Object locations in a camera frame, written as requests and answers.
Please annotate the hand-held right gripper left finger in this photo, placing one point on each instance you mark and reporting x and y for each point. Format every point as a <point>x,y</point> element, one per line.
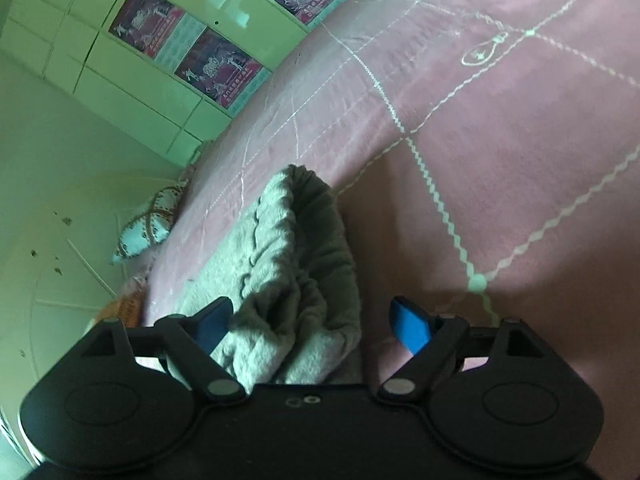
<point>212,327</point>

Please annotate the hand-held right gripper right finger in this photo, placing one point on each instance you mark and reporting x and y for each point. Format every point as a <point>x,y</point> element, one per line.
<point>410,327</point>

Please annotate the green towel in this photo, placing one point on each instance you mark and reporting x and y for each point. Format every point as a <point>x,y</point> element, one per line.
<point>295,270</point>

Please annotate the patterned white pillow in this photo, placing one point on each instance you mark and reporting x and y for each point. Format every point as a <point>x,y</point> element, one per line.
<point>147,227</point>

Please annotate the pink quilted bedspread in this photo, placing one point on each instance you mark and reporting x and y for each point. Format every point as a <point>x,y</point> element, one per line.
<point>500,135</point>

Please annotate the white wardrobe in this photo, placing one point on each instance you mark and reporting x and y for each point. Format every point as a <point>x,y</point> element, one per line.
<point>100,75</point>

